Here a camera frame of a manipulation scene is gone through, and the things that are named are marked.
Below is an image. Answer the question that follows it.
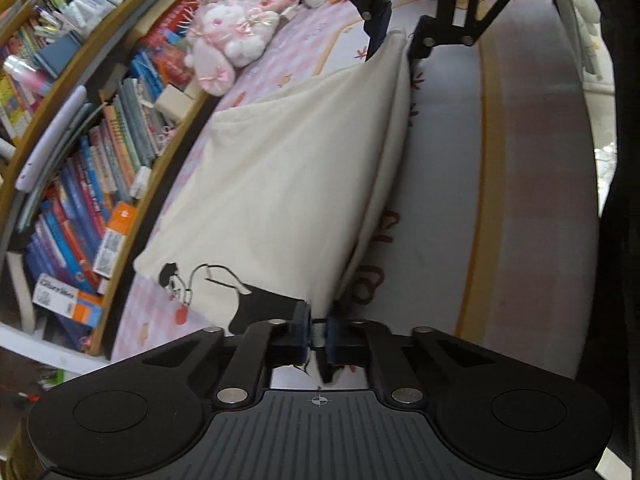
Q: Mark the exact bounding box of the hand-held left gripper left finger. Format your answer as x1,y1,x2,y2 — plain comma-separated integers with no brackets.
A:
142,301,311,406

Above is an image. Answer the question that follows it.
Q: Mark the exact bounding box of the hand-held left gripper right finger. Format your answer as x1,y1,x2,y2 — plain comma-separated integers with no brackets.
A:
320,317,501,406

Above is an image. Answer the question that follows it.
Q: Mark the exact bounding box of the upright white orange toothpaste box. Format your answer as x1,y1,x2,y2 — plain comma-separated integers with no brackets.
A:
31,272,103,328

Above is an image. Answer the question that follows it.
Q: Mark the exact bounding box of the pink white plush rabbit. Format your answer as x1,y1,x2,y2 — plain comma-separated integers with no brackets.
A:
184,1,281,97

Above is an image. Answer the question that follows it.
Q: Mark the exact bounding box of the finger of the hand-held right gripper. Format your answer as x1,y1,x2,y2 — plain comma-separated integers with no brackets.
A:
407,0,531,58
332,0,396,61

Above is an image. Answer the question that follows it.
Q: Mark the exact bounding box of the upper row of books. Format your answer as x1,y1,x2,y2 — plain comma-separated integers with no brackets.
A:
0,0,86,141

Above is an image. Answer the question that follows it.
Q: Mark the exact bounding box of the cream pen holder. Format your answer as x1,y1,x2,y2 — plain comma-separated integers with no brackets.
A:
154,82,196,123

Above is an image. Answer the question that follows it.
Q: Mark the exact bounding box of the cream T-shirt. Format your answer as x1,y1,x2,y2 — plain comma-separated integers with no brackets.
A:
132,27,413,386

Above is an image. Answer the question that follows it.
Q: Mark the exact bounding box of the person's dark clothing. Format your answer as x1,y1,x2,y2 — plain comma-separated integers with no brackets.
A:
570,0,640,461

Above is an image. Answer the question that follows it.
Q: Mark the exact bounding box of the grey leaning book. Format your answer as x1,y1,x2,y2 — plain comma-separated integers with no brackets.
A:
5,250,38,333

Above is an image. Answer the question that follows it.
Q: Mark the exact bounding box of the pink checked desk mat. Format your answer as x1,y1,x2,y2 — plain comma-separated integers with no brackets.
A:
107,0,601,376

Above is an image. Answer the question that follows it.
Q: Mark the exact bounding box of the white tablet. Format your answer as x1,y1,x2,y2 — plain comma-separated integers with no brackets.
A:
14,85,88,193

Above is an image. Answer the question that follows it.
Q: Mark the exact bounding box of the white and wood bookshelf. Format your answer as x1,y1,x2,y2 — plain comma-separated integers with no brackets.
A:
0,0,241,376

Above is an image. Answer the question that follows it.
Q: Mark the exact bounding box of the lying white orange toothpaste box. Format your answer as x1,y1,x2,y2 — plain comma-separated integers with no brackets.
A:
92,200,140,278

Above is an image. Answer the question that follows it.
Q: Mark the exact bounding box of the pink plush piglet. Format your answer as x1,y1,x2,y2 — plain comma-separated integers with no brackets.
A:
252,0,301,16

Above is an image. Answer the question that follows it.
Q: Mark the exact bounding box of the row of colourful books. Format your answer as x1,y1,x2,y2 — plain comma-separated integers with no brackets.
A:
22,0,211,311

